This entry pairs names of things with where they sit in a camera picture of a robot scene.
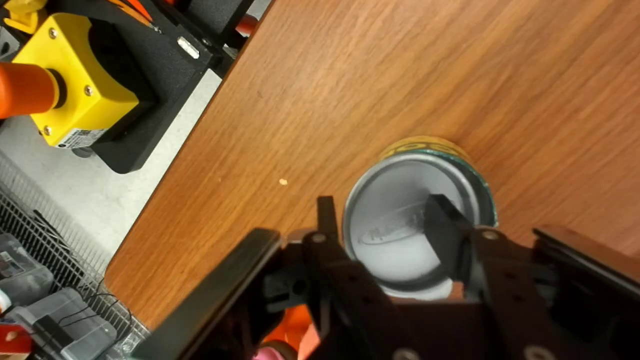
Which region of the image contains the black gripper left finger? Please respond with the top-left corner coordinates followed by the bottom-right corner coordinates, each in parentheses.
top-left (299, 194), bottom-right (404, 360)

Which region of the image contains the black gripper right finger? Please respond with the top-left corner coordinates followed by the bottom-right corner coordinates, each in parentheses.
top-left (422, 191), bottom-right (556, 360)

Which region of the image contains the yellow labelled can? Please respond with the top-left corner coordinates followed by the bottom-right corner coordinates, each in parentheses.
top-left (341, 135), bottom-right (500, 302)

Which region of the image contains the grey plastic box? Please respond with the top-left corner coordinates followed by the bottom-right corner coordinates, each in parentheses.
top-left (9, 286), bottom-right (119, 360)

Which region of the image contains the grey vented metal panel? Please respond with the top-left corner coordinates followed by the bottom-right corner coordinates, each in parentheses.
top-left (0, 148), bottom-right (151, 339)

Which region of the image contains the yellow emergency stop box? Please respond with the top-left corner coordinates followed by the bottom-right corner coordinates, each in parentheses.
top-left (0, 9), bottom-right (142, 150)

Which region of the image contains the black clamp orange handle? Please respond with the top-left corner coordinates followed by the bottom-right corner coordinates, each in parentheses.
top-left (107, 0), bottom-right (160, 26)

